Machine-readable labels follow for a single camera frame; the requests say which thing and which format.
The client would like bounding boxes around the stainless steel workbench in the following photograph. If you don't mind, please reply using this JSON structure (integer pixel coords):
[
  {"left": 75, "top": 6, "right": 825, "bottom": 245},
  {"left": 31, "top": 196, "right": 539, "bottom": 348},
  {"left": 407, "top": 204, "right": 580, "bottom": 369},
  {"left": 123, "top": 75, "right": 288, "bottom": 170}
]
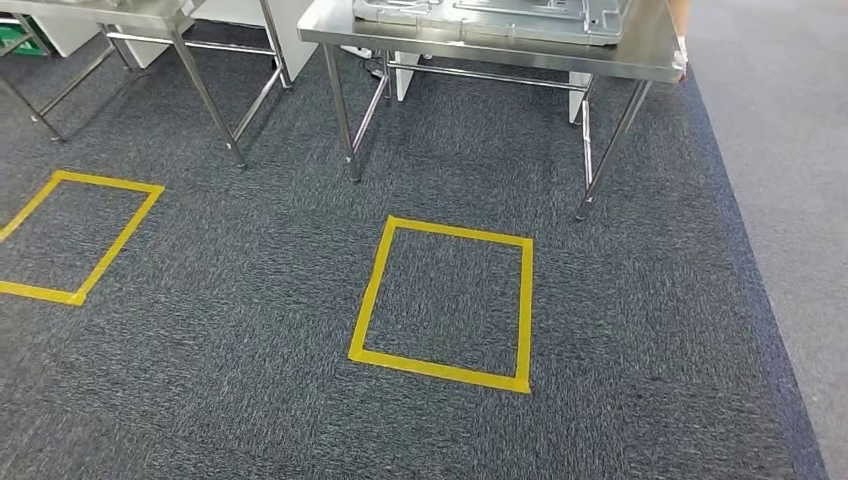
[{"left": 296, "top": 0, "right": 685, "bottom": 222}]

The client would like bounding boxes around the yellow floor tape square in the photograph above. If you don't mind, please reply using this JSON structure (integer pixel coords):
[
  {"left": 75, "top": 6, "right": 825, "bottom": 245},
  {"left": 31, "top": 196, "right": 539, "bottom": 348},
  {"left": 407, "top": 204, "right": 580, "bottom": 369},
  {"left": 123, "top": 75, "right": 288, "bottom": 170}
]
[{"left": 347, "top": 215, "right": 535, "bottom": 395}]

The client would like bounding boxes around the white stand foot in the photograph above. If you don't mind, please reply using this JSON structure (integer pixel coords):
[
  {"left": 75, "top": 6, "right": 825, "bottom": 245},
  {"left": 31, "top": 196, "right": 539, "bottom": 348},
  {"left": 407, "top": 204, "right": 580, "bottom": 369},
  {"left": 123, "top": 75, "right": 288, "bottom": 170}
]
[
  {"left": 567, "top": 71, "right": 593, "bottom": 126},
  {"left": 394, "top": 51, "right": 423, "bottom": 104}
]

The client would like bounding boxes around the stamped grey metal panel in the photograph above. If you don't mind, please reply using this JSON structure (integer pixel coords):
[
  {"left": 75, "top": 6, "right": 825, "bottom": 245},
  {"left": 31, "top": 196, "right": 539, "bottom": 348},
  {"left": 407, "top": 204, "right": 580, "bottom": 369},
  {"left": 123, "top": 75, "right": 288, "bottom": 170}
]
[{"left": 352, "top": 0, "right": 631, "bottom": 48}]

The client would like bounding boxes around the stainless steel table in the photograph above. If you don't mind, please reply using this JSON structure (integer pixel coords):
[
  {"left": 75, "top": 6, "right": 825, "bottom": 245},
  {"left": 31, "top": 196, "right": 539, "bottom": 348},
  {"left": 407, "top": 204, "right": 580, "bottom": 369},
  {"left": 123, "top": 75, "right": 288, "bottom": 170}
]
[{"left": 0, "top": 0, "right": 294, "bottom": 170}]

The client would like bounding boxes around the green crate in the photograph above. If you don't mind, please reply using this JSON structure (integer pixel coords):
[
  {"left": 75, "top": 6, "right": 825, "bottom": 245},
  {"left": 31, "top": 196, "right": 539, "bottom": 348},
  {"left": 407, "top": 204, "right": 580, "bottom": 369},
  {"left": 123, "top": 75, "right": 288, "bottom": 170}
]
[{"left": 0, "top": 16, "right": 49, "bottom": 58}]

